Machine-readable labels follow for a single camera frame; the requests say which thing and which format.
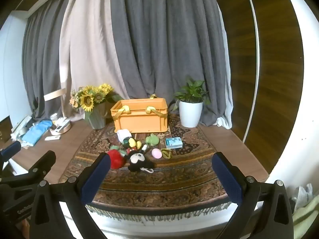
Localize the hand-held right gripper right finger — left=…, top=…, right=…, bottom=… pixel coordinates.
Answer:
left=211, top=151, right=295, bottom=239

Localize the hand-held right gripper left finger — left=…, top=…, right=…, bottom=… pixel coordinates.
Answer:
left=30, top=152, right=111, bottom=239

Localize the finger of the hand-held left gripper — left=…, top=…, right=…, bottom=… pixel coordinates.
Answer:
left=0, top=141, right=22, bottom=165
left=0, top=150, right=57, bottom=193

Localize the blue cartoon tissue pack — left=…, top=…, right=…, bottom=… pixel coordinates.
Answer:
left=165, top=137, right=183, bottom=150

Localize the green frog plush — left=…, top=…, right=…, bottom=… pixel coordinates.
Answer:
left=145, top=133, right=160, bottom=147

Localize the orange plastic crate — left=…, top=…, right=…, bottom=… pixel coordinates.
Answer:
left=110, top=95, right=169, bottom=133

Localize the red strawberry plush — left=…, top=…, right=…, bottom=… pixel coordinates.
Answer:
left=107, top=145, right=127, bottom=170

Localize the blue cloth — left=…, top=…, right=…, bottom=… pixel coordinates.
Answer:
left=21, top=119, right=54, bottom=146

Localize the white round device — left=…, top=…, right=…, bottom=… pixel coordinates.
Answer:
left=50, top=117, right=72, bottom=135

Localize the patterned brown rug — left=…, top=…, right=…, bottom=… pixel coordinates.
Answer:
left=58, top=115, right=271, bottom=221

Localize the black and white mouse plush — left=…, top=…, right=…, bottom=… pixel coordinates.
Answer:
left=128, top=144, right=155, bottom=173

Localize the green and yellow duck plush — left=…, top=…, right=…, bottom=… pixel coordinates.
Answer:
left=122, top=137, right=142, bottom=150

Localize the white plush toy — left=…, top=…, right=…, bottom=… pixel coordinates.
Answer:
left=117, top=129, right=132, bottom=143

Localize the white sheer curtain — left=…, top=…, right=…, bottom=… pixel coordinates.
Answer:
left=216, top=80, right=234, bottom=130

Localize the white crumpled cloth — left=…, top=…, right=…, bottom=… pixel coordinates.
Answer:
left=290, top=183, right=314, bottom=210

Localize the sunflower bouquet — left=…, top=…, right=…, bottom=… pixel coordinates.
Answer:
left=69, top=83, right=123, bottom=113

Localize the light green cloth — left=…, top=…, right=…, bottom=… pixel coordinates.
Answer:
left=291, top=199, right=319, bottom=232

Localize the white pot green plant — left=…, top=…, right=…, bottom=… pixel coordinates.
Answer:
left=169, top=76, right=211, bottom=112

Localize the grey curtain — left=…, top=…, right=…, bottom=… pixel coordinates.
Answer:
left=22, top=0, right=81, bottom=120
left=110, top=0, right=233, bottom=128

